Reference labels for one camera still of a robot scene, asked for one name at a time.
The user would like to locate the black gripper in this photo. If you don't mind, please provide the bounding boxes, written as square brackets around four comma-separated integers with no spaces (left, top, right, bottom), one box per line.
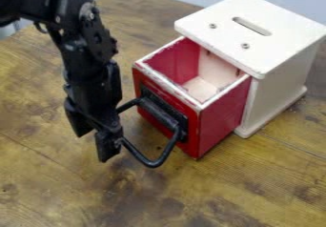
[64,60,123,162]

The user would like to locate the red wooden drawer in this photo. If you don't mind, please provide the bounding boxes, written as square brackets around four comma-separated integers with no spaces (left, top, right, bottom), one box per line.
[132,37,252,158]

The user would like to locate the black metal drawer handle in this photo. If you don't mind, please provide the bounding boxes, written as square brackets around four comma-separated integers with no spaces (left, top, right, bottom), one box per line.
[117,85,188,168]

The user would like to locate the white wooden box cabinet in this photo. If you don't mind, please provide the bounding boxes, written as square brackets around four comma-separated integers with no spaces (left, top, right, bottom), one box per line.
[175,0,326,138]

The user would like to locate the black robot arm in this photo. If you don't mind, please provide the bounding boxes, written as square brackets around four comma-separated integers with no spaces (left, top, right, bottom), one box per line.
[0,0,123,162]

